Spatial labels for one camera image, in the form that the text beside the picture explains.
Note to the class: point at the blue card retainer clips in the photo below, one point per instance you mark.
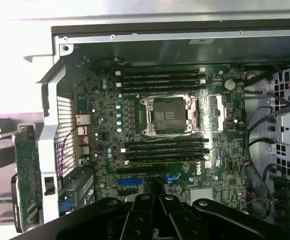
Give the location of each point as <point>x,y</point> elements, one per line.
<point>65,206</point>

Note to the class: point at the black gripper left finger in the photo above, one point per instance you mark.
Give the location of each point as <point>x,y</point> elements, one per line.
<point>90,220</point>

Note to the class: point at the metal socket cover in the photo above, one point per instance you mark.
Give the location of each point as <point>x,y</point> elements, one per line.
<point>221,112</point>

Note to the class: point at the black RAM slot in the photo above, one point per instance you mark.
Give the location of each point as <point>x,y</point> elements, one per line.
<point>160,71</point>
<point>165,159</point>
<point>165,153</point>
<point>165,143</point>
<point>165,149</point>
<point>160,88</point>
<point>160,82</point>
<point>160,76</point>

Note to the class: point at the copper finned heatsink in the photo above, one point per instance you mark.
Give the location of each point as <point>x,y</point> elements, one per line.
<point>82,120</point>

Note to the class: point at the green Dell motherboard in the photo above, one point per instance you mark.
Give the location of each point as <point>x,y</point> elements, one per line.
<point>222,155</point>

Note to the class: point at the silver chipset heatsink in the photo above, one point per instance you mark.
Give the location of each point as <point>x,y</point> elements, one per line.
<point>202,197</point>

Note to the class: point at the black open PC case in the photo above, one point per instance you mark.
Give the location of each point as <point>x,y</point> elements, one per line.
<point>160,50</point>

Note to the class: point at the long black expansion slot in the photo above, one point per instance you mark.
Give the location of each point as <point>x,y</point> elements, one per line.
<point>140,168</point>

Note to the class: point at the CPU socket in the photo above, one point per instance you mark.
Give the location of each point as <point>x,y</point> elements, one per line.
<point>167,115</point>

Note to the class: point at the short black expansion slot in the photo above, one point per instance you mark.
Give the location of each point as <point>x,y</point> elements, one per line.
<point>126,193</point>

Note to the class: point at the blue expansion slot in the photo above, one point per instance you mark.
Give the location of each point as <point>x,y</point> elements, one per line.
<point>130,182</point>

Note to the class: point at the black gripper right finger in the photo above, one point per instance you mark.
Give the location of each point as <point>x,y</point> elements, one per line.
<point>235,225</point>

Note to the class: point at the blue slot end clip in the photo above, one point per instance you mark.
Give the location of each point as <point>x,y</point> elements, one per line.
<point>170,178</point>

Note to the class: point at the round coin cell battery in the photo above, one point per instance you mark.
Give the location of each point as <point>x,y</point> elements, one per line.
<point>230,85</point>

